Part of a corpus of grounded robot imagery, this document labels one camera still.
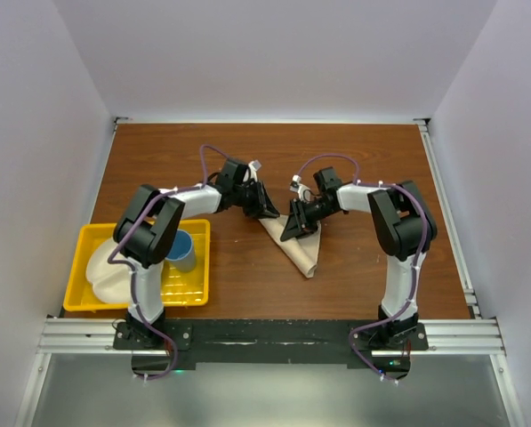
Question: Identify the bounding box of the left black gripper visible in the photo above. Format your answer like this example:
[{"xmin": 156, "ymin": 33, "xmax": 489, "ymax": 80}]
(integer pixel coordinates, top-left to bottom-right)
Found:
[{"xmin": 232, "ymin": 179, "xmax": 279, "ymax": 219}]

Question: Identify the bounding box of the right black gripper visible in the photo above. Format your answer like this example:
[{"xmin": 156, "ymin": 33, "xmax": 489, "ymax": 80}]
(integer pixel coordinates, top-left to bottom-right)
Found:
[{"xmin": 282, "ymin": 197, "xmax": 337, "ymax": 243}]

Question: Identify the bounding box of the beige cloth napkin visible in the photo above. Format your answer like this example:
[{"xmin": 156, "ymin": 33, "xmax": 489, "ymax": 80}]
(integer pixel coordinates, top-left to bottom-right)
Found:
[{"xmin": 259, "ymin": 215, "xmax": 321, "ymax": 278}]

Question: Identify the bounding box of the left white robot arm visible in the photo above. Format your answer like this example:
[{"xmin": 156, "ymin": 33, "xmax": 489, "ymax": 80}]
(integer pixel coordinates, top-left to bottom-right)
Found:
[{"xmin": 108, "ymin": 157, "xmax": 279, "ymax": 349}]

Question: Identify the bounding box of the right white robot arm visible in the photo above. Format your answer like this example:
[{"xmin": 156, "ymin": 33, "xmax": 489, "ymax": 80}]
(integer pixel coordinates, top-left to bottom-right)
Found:
[{"xmin": 280, "ymin": 167, "xmax": 438, "ymax": 350}]

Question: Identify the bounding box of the blue plastic cup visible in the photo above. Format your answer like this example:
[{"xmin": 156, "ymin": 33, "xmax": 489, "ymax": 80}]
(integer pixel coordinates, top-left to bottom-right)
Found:
[{"xmin": 165, "ymin": 230, "xmax": 197, "ymax": 273}]

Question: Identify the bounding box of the yellow plastic tray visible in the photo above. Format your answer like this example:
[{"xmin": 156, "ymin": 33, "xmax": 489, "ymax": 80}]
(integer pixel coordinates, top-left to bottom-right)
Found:
[{"xmin": 63, "ymin": 219, "xmax": 211, "ymax": 312}]

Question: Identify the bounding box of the white divided plate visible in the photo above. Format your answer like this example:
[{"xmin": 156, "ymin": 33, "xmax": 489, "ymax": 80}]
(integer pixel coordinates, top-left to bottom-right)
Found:
[{"xmin": 85, "ymin": 238, "xmax": 131, "ymax": 305}]

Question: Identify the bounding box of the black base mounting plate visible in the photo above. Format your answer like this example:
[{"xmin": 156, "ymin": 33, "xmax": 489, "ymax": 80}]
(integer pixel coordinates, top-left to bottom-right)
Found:
[{"xmin": 113, "ymin": 319, "xmax": 429, "ymax": 379}]

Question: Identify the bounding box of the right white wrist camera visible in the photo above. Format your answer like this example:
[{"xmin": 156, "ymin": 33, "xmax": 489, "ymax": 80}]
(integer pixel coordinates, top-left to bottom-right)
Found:
[{"xmin": 289, "ymin": 174, "xmax": 314, "ymax": 202}]

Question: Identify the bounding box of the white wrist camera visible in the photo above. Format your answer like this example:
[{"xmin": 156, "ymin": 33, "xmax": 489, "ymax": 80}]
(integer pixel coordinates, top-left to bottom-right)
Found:
[
  {"xmin": 289, "ymin": 174, "xmax": 314, "ymax": 202},
  {"xmin": 243, "ymin": 159, "xmax": 261, "ymax": 182}
]

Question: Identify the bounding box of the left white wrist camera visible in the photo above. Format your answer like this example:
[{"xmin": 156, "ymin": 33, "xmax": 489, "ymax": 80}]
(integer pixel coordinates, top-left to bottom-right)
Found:
[{"xmin": 243, "ymin": 159, "xmax": 261, "ymax": 182}]

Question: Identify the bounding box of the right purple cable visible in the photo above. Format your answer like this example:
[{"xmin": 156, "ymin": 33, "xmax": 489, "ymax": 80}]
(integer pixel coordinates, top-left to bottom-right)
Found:
[{"xmin": 295, "ymin": 154, "xmax": 429, "ymax": 383}]

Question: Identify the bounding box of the purple cable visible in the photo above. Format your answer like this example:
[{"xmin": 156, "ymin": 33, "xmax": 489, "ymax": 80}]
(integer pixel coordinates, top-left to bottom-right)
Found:
[
  {"xmin": 295, "ymin": 154, "xmax": 429, "ymax": 383},
  {"xmin": 107, "ymin": 143, "xmax": 230, "ymax": 382}
]

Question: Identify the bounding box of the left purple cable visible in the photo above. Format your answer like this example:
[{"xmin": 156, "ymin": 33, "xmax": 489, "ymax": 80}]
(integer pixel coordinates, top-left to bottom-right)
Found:
[{"xmin": 107, "ymin": 143, "xmax": 230, "ymax": 382}]

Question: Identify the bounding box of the aluminium table frame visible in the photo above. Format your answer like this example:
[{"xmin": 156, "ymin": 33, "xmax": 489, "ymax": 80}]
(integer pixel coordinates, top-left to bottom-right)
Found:
[{"xmin": 17, "ymin": 122, "xmax": 510, "ymax": 426}]

